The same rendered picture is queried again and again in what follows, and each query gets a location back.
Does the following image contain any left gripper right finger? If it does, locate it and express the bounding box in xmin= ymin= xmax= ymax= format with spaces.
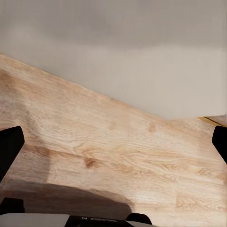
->
xmin=212 ymin=126 xmax=227 ymax=164

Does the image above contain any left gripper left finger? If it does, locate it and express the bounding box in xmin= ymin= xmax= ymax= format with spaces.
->
xmin=0 ymin=126 xmax=25 ymax=182

